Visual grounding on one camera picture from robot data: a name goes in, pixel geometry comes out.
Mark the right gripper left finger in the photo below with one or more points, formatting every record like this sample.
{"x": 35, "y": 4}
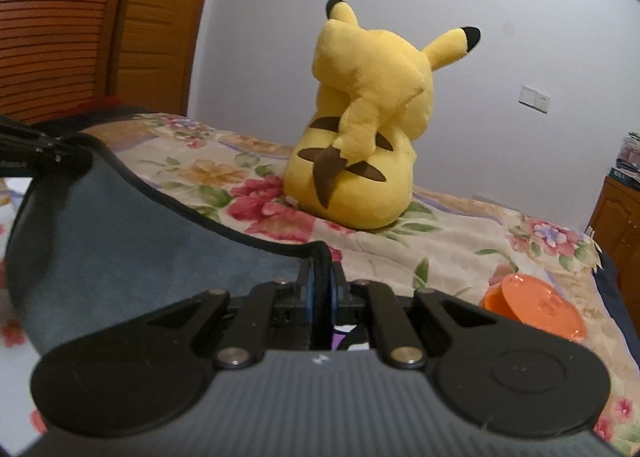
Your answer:
{"x": 274, "y": 315}

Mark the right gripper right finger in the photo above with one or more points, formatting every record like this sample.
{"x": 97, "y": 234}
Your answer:
{"x": 396, "y": 327}

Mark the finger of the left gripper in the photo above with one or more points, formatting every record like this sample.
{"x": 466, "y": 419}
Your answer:
{"x": 52, "y": 155}

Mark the purple and grey towel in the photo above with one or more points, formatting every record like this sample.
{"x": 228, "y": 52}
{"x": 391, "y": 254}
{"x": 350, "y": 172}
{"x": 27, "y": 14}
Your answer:
{"x": 93, "y": 246}

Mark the floral bed quilt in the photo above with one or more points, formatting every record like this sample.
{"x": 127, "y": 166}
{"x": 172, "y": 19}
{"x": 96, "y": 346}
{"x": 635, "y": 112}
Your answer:
{"x": 456, "y": 245}

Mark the orange plastic cup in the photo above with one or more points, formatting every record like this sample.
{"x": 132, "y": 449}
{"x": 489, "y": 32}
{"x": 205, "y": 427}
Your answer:
{"x": 535, "y": 303}

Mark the wooden slatted wardrobe door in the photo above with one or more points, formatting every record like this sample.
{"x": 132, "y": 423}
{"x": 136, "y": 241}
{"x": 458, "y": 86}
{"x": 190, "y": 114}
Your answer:
{"x": 64, "y": 57}

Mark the yellow Pikachu plush toy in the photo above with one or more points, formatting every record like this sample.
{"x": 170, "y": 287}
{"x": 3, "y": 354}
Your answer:
{"x": 354, "y": 163}

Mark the white strawberry print sheet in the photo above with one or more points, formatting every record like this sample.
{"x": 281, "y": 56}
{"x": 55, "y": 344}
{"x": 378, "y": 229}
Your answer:
{"x": 21, "y": 424}

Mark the wooden sideboard cabinet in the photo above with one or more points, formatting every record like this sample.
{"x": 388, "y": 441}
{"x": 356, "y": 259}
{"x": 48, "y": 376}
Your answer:
{"x": 615, "y": 223}

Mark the stack of folded fabrics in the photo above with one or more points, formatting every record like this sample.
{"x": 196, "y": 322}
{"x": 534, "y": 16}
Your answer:
{"x": 627, "y": 164}

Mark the white wall switch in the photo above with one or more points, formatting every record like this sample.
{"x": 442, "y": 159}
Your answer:
{"x": 534, "y": 99}

